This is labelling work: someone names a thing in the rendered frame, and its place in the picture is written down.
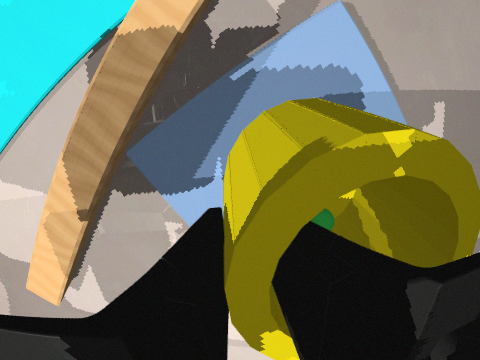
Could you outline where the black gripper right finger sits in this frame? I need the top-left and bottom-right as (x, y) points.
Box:
(272, 221), (480, 360)

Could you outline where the yellow cup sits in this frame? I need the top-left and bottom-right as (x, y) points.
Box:
(223, 97), (480, 360)

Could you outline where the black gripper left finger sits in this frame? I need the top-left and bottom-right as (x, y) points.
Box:
(0, 208), (229, 360)

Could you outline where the green marble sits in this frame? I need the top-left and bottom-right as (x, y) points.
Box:
(311, 209), (335, 231)

